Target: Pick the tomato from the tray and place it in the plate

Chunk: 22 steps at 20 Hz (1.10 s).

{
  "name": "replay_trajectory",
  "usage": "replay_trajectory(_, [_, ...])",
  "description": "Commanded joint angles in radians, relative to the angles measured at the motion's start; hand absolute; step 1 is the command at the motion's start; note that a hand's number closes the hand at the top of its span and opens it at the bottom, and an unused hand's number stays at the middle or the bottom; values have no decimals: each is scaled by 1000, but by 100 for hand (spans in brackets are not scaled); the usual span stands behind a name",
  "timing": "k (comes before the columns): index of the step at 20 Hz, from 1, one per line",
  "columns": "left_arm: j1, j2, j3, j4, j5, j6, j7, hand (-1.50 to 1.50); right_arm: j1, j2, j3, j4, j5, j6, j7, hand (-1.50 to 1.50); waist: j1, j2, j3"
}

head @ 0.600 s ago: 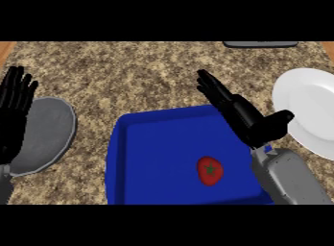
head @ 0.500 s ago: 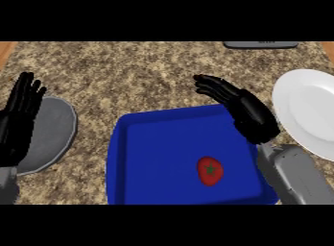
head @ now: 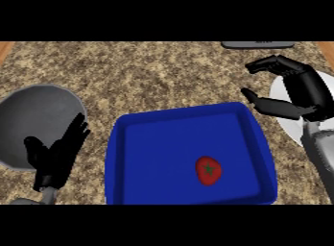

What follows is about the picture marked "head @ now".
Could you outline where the grey pan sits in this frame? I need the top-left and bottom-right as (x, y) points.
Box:
(0, 84), (89, 172)

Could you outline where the red tomato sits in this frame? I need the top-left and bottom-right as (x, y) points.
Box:
(195, 156), (224, 186)

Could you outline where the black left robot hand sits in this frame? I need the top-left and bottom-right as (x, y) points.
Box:
(23, 111), (93, 193)

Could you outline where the dark grey appliance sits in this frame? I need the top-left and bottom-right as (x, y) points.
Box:
(221, 40), (297, 50)

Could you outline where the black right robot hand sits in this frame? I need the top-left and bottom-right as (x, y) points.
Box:
(241, 54), (334, 123)

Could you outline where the blue tray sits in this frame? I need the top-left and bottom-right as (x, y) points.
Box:
(104, 101), (279, 206)

